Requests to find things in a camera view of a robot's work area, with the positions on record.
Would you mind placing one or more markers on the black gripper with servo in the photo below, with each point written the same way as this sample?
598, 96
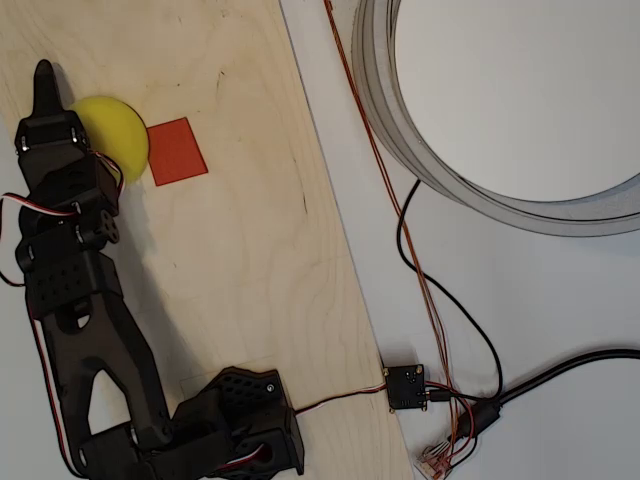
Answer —
48, 131

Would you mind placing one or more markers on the yellow round sponge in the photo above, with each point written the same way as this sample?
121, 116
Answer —
120, 135

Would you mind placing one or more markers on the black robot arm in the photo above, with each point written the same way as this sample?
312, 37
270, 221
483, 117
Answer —
100, 350

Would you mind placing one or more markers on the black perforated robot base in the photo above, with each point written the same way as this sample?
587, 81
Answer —
250, 395

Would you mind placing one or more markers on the red square plate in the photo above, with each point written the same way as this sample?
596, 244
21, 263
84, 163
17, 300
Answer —
177, 152

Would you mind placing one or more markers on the light plywood board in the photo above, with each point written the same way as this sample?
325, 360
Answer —
250, 225

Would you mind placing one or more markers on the large grey round container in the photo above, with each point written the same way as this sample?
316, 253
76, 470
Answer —
380, 100

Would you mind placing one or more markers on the small black controller board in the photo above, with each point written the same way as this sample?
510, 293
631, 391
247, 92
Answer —
406, 387

